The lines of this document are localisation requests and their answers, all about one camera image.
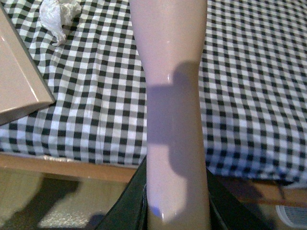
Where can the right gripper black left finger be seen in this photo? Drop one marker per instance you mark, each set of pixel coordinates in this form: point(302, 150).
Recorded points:
point(130, 210)

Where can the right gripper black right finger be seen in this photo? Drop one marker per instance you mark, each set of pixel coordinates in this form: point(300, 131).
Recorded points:
point(226, 212)

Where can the crumpled white tissue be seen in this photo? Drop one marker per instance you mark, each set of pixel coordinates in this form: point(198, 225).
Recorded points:
point(54, 14)

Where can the black white checkered bedsheet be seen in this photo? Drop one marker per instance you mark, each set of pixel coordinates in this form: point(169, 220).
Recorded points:
point(252, 87)

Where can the beige plastic dustpan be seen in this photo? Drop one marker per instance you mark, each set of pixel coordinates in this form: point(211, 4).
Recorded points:
point(22, 87)

